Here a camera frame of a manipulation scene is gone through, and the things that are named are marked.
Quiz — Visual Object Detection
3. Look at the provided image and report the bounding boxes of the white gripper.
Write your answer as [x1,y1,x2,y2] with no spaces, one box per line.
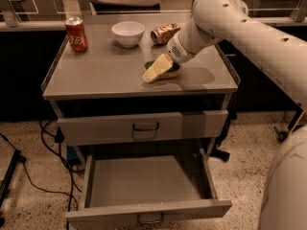
[142,33,195,83]

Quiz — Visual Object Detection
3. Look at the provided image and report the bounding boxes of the green and yellow sponge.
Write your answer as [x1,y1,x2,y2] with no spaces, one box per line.
[143,61,180,80]

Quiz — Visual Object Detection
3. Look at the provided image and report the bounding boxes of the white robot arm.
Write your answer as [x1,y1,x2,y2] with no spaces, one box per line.
[143,0,307,230]

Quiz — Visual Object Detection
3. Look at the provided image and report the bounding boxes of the grey metal drawer cabinet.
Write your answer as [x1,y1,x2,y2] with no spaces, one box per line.
[42,15,240,168]

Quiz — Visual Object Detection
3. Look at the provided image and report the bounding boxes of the closed upper drawer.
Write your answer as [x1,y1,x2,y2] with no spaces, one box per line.
[58,110,228,146]

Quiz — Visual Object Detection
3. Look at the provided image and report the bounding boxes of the open middle drawer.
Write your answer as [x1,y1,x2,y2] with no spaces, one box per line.
[66,151,232,230]

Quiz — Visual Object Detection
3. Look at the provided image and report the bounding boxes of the gold crushed can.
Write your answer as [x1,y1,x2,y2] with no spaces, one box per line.
[151,22,180,45]

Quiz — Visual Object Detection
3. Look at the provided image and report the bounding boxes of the white bowl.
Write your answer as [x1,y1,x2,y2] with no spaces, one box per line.
[111,21,145,48]

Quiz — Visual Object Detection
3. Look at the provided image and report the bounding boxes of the red soda can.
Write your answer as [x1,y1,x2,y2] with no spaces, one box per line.
[65,16,88,53]

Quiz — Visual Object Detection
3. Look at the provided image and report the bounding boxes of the black wheeled cart base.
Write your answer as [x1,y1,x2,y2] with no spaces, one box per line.
[273,108,306,143]

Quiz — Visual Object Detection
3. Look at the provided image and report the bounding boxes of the black stand on left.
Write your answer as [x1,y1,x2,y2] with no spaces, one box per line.
[0,150,21,207]

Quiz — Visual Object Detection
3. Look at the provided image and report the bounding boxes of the black floor cables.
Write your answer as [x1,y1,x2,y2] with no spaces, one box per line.
[0,119,84,230]

